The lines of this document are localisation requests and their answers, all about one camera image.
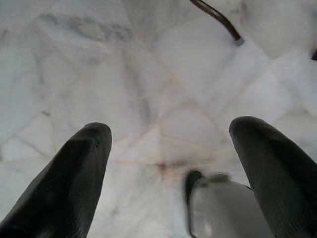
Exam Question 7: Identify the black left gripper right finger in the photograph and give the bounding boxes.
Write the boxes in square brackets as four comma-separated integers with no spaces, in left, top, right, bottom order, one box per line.
[229,116,317,238]

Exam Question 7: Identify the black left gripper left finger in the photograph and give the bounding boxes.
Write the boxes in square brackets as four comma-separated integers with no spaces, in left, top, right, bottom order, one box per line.
[0,122,112,238]

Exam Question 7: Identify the marble pattern folding table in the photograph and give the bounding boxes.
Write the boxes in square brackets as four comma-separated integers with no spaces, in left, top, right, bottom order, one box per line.
[189,0,245,47]

